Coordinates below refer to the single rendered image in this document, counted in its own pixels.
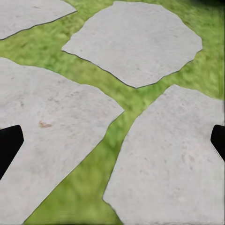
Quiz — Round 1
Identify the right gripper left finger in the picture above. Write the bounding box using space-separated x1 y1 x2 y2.
0 125 24 180

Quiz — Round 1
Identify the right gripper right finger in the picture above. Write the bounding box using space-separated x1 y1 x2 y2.
210 125 225 161

